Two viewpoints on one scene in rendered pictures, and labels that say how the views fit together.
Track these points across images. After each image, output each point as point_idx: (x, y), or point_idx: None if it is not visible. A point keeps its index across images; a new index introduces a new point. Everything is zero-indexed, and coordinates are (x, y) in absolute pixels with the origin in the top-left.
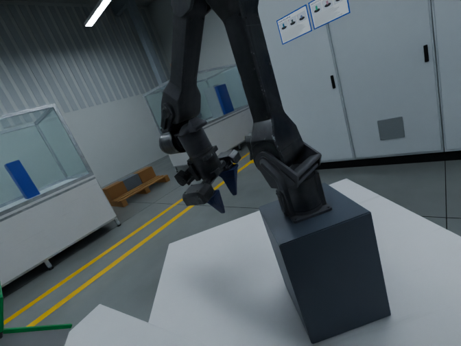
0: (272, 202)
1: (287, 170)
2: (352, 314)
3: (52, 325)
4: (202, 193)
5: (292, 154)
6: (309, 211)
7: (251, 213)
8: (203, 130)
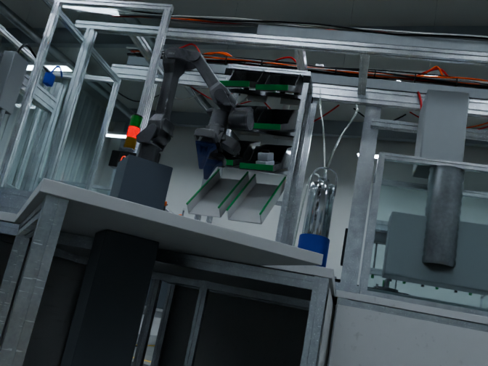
0: (163, 165)
1: (154, 142)
2: None
3: (263, 209)
4: None
5: None
6: None
7: (209, 223)
8: (211, 115)
